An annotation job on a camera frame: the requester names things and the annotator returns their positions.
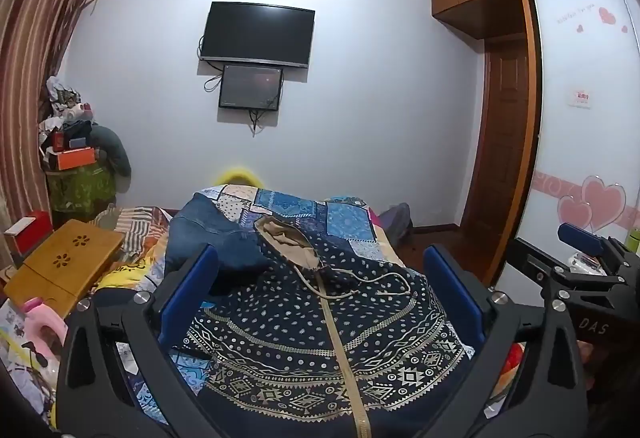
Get cartoon print bed sheet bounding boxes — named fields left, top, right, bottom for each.
left=0, top=243, right=168, bottom=426

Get green patterned cloth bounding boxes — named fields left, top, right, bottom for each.
left=46, top=163, right=117, bottom=219

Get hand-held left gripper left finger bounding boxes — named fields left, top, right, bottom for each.
left=56, top=244, right=221, bottom=438

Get blue patchwork blanket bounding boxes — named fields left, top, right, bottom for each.
left=125, top=183, right=476, bottom=426

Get yellow plastic object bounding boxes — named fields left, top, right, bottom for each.
left=210, top=166, right=261, bottom=189

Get colourful tan fleece blanket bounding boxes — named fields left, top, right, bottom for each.
left=492, top=343, right=526, bottom=399

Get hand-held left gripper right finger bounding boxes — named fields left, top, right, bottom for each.
left=422, top=245, right=590, bottom=438

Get pile of clutter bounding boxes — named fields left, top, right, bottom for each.
left=39, top=76, right=101, bottom=169

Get red box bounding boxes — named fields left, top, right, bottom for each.
left=4, top=212, right=53, bottom=255

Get blue denim jeans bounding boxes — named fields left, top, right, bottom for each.
left=164, top=193, right=276, bottom=276

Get small wall monitor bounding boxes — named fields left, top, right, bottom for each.
left=218, top=64, right=284, bottom=111

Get brown wooden door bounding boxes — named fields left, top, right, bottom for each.
left=460, top=38, right=541, bottom=239

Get white heart-print sliding door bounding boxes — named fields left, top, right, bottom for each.
left=500, top=0, right=640, bottom=299

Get bamboo lap desk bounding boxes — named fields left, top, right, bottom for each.
left=2, top=219, right=126, bottom=319

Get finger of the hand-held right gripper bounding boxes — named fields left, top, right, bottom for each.
left=507, top=238, right=623, bottom=301
left=557, top=222, right=640, bottom=275

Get navy patterned zip hoodie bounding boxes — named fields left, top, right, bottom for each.
left=187, top=215, right=476, bottom=438

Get large wall television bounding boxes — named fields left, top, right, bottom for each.
left=200, top=1, right=316, bottom=68

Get orange box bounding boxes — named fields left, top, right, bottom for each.
left=56, top=147, right=97, bottom=171

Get pink plastic toy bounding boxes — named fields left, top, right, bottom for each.
left=17, top=298, right=68, bottom=359

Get striped cloth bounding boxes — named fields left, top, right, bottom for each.
left=92, top=205, right=173, bottom=263

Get striped brown curtain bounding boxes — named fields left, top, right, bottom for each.
left=0, top=0, right=111, bottom=239

